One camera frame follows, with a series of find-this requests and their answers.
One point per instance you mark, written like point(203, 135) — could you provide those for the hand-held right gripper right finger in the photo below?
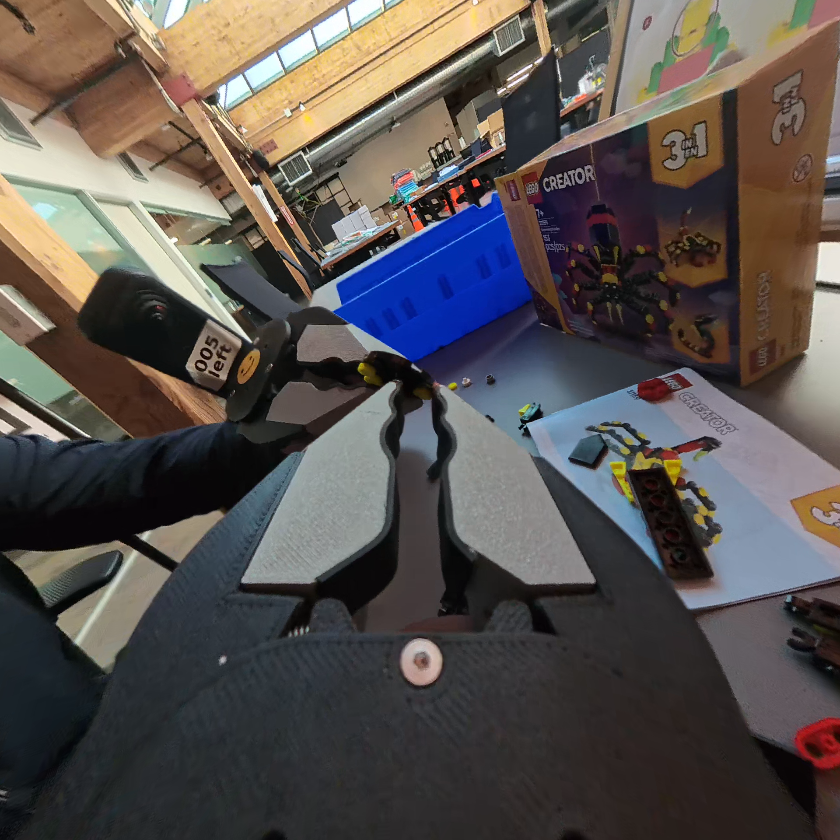
point(512, 518)

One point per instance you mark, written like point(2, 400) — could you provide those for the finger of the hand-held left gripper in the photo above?
point(308, 403)
point(328, 344)

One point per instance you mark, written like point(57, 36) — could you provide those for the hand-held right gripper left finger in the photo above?
point(328, 512)

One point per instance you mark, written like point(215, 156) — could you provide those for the black yellow lego leg assembly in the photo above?
point(371, 373)

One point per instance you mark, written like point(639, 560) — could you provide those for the black yellow lego wedge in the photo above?
point(529, 415)

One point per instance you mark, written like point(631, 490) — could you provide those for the lego pieces pile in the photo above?
point(817, 741)

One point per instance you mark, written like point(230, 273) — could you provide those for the person's left forearm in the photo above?
point(131, 479)

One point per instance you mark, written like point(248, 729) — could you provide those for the black lego slope tile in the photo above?
point(587, 451)

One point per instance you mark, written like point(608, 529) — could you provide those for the brown Lego plate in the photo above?
point(669, 525)

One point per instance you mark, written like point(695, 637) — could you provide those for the red round lego piece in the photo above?
point(654, 390)

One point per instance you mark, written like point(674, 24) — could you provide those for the purple cardboard lego box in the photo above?
point(656, 229)

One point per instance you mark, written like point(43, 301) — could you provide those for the blue plastic bin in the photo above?
point(439, 289)

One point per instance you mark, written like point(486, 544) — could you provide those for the black chair armrest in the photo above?
point(79, 581)

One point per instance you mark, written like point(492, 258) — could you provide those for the scorpion cover instruction booklet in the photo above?
point(774, 499)

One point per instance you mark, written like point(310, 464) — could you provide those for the black monitor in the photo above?
point(531, 111)

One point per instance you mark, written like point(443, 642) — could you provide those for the person's dark-clothed torso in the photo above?
point(33, 689)

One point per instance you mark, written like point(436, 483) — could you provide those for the instruction sheet on wooden board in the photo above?
point(610, 72)

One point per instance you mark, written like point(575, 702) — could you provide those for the printed instruction sheet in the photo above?
point(695, 39)

